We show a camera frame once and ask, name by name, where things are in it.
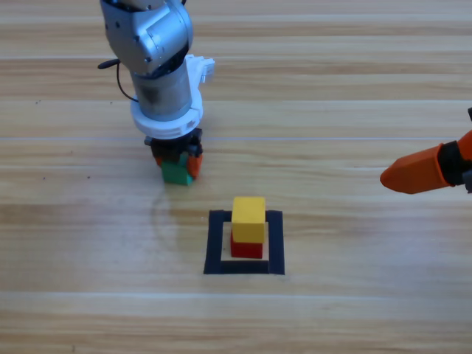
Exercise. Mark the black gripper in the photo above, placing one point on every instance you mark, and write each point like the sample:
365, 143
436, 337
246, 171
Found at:
171, 147
470, 115

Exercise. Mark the green cube block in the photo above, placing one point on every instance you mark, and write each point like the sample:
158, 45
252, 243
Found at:
173, 173

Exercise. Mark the yellow cube block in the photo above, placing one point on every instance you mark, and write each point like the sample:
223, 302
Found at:
249, 221

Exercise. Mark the red cube block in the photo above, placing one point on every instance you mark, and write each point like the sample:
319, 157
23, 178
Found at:
245, 250

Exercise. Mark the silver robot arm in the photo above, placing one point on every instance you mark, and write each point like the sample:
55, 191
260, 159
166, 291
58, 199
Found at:
147, 37

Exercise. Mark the black tape square outline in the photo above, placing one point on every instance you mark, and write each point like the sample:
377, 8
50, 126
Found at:
212, 254

